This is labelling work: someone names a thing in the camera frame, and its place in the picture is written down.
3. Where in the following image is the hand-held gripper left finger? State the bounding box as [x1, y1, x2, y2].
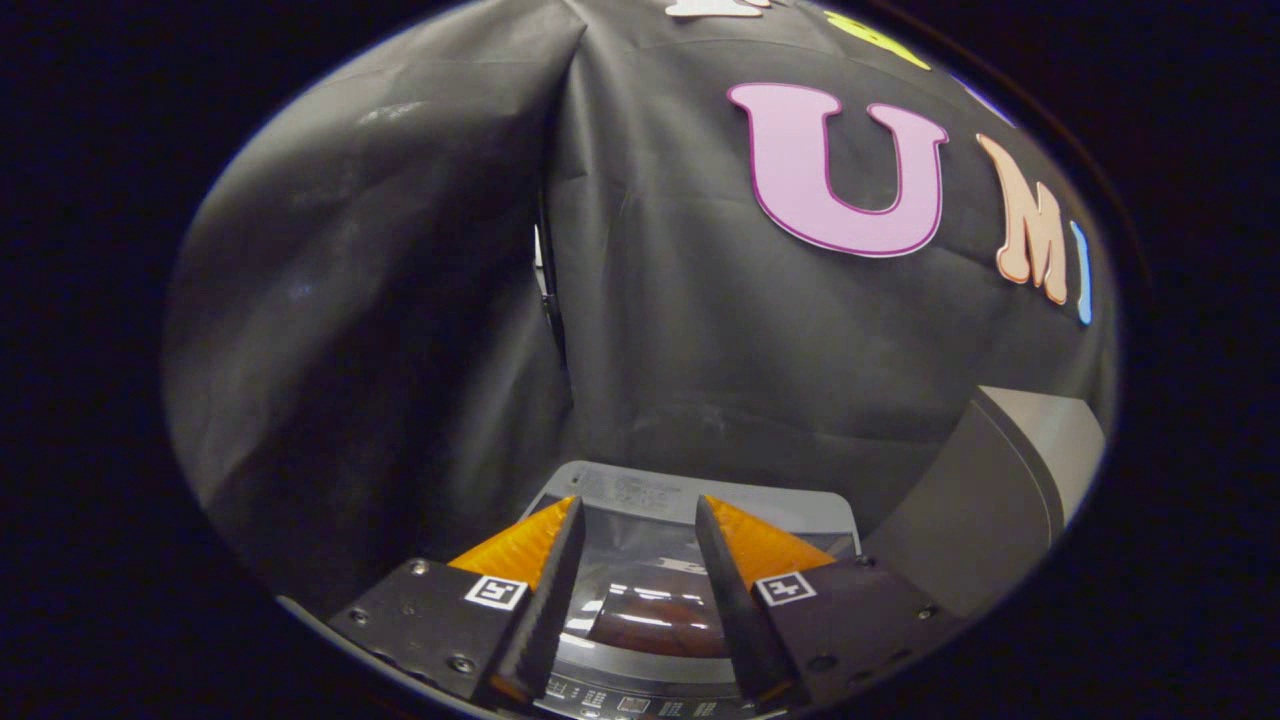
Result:
[330, 497, 586, 701]

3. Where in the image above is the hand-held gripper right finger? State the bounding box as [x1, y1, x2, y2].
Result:
[695, 497, 966, 711]

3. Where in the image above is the dark washing machine lid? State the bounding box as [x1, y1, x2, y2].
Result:
[525, 460, 861, 691]

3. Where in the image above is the grey washing machine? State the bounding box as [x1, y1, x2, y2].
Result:
[520, 460, 861, 720]

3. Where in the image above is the white cabinet with grey top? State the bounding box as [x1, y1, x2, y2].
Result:
[865, 385, 1108, 621]

